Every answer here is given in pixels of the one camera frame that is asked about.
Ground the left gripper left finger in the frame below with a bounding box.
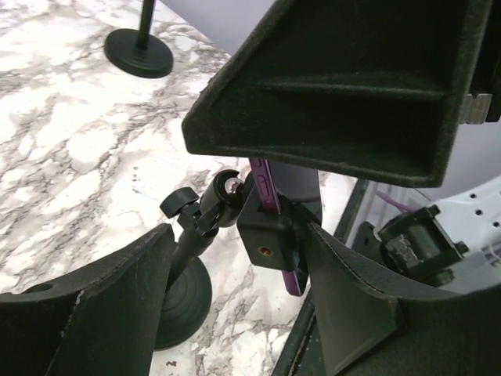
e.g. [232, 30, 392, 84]
[1, 224, 175, 375]

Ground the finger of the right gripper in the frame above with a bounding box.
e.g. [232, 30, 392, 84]
[182, 1, 493, 187]

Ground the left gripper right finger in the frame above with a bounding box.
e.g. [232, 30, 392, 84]
[307, 224, 500, 375]

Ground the black phone stand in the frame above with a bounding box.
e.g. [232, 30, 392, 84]
[104, 0, 174, 78]

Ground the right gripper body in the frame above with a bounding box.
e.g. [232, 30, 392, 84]
[459, 0, 500, 125]

